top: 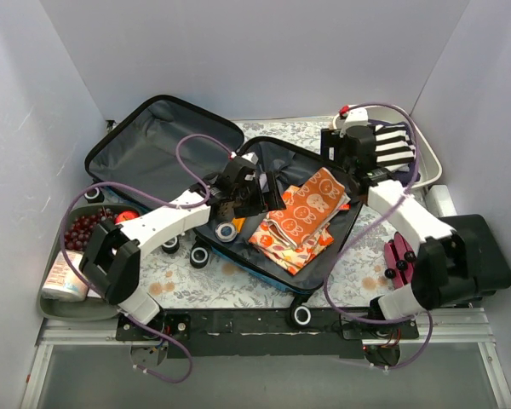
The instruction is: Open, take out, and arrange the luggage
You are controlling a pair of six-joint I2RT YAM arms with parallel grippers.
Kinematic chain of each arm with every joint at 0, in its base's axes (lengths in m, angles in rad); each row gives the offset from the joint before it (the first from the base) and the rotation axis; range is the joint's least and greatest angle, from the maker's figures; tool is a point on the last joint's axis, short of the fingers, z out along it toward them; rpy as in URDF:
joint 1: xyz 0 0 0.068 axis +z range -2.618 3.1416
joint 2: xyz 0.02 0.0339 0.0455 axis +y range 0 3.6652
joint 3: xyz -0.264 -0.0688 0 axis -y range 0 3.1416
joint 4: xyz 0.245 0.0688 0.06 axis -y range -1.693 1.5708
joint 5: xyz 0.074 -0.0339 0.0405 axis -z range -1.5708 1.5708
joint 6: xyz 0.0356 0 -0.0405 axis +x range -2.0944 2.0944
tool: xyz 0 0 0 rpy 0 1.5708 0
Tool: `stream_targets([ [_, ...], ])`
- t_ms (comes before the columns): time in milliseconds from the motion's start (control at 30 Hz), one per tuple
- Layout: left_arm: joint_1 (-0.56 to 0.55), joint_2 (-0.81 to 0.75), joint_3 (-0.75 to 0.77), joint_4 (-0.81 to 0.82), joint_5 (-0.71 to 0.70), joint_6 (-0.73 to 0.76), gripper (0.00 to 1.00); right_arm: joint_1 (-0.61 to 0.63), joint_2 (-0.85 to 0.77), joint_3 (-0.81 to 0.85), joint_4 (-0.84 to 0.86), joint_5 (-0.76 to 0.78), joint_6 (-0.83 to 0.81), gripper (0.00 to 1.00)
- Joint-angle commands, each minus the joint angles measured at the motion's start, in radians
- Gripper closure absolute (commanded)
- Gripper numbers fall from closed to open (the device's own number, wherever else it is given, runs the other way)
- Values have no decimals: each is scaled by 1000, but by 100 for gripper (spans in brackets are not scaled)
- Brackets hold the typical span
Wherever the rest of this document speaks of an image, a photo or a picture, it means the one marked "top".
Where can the black storage box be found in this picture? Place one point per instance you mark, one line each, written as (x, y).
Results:
(489, 255)

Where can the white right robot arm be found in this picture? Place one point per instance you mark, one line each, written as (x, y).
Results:
(424, 232)

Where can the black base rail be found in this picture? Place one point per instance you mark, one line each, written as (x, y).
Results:
(267, 331)

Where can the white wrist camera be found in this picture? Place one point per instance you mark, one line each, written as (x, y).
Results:
(350, 116)
(250, 157)

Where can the orange floral cloth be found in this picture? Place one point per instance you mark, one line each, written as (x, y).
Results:
(292, 260)

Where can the blue fish-print suitcase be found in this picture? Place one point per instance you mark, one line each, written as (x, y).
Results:
(160, 149)

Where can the dark purple garment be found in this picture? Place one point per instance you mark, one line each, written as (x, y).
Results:
(406, 172)

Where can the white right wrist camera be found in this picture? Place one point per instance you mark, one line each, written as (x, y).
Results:
(350, 116)

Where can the dark green tray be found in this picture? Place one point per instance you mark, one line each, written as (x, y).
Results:
(91, 309)

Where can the dark red grape bunch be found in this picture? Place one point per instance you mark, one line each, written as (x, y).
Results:
(79, 231)

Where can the floral fern table mat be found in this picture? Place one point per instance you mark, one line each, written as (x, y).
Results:
(355, 280)

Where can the orange bunny print towel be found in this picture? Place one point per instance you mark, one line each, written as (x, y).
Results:
(308, 210)

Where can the cream plastic basin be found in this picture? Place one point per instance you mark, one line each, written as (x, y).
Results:
(425, 159)

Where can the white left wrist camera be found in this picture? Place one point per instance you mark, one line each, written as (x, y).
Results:
(250, 157)

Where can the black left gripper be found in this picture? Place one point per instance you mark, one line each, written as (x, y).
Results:
(263, 194)

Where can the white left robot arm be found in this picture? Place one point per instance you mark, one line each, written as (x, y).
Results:
(111, 262)

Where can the white device at right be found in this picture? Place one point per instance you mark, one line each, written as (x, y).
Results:
(439, 201)

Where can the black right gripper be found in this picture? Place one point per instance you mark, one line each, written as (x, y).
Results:
(331, 145)

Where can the pink patterned packet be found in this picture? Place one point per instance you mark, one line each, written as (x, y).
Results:
(62, 284)

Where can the red apple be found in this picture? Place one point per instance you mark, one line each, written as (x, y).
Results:
(125, 216)

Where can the black white striped cloth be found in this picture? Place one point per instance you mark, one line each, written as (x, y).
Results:
(394, 146)

